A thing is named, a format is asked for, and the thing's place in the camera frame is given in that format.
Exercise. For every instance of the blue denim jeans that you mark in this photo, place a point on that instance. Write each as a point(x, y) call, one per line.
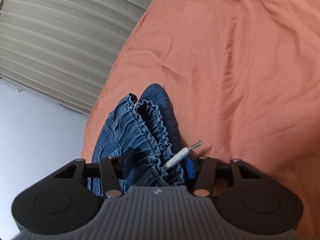
point(143, 134)

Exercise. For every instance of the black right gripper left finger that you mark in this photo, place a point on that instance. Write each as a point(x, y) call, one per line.
point(112, 169)

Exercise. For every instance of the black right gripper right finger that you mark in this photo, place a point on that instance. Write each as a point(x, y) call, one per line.
point(201, 176)

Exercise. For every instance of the beige pleated curtain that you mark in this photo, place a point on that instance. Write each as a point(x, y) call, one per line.
point(65, 49)

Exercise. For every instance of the orange bed sheet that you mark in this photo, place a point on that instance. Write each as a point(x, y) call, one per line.
point(242, 77)

